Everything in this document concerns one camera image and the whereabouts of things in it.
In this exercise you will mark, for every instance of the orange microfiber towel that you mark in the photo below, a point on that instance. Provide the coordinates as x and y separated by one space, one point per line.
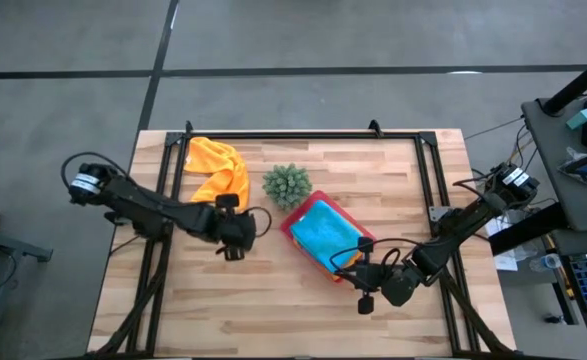
218 160

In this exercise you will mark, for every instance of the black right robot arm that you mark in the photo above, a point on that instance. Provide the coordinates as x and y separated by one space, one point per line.
473 215

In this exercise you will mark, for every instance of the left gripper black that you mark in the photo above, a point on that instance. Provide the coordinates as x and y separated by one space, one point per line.
233 227

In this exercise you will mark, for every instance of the dark grey side table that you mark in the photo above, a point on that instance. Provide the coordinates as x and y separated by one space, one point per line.
563 200

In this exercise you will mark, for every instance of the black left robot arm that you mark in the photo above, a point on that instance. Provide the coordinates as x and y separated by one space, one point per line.
148 205

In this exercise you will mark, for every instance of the silver metal bracket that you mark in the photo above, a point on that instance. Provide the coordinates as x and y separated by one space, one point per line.
438 214

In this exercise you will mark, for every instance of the pink translucent plastic bin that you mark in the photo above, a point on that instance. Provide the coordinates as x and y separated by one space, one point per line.
303 205

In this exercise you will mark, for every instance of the black frame clamp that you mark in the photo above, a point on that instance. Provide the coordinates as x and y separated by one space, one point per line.
188 127
374 127

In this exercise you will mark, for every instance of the white paper sheets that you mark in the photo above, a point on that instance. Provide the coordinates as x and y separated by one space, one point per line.
505 260

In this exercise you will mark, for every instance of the small teal box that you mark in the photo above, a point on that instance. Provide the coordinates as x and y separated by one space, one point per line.
580 119

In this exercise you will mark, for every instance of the black slanted post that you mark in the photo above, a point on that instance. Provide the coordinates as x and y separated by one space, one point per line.
578 82

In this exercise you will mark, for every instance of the dark desk with legs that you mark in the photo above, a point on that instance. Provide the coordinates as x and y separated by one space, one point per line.
8 245

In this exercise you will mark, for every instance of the clear plastic bottle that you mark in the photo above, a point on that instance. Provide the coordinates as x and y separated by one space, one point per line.
545 262

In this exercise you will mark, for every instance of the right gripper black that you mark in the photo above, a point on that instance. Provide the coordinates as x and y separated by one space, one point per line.
373 275

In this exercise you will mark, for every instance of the blue microfiber towel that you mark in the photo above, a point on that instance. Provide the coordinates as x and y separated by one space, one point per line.
323 230

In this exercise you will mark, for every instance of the black support beam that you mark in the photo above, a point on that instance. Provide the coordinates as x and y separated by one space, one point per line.
523 230

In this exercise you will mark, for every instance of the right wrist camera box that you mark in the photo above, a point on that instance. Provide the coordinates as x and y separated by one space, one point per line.
400 292

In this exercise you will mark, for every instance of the small green artificial plant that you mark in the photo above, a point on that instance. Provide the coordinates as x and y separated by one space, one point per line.
287 186

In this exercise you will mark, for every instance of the yellow microfiber towel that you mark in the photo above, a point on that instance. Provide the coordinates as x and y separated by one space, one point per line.
353 260

